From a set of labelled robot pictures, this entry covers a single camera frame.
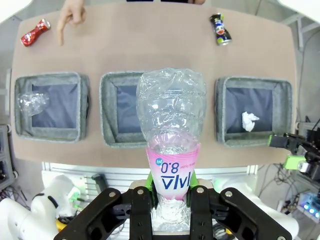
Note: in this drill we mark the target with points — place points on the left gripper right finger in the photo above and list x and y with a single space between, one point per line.
237 215

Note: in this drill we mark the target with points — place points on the yellow emergency stop button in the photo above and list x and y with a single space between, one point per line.
61 225

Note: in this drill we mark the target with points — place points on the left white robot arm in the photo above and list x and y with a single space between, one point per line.
30 220

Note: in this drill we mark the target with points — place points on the person's left hand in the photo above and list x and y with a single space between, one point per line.
197 1

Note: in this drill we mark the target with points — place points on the crushed red soda can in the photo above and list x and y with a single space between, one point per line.
35 32

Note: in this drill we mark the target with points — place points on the white desk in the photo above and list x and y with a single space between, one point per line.
305 22

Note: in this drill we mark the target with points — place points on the grey fabric basket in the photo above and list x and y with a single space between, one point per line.
107 112
282 112
50 133

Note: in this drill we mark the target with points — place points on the crushed bottle with pink label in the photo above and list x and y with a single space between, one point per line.
172 170

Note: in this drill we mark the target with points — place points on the crushed blue soda can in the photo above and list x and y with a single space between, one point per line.
221 30

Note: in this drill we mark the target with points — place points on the grey equipment rack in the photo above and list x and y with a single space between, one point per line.
6 160

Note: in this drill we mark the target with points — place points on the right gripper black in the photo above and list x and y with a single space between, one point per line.
313 150

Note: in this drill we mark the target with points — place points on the electronics box with blue lights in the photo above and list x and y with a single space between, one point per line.
310 205

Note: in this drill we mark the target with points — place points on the aluminium mounting frame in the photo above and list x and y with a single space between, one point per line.
75 168

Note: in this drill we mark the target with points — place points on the white paper ball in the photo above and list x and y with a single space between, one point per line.
248 121

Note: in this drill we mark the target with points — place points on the person's right hand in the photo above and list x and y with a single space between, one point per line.
72 13

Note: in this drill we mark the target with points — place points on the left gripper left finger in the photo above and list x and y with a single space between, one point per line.
105 215

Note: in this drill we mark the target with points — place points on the crushed clear plastic bottle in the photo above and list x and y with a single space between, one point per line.
31 102

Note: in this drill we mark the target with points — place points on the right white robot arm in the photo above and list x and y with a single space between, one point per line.
250 197

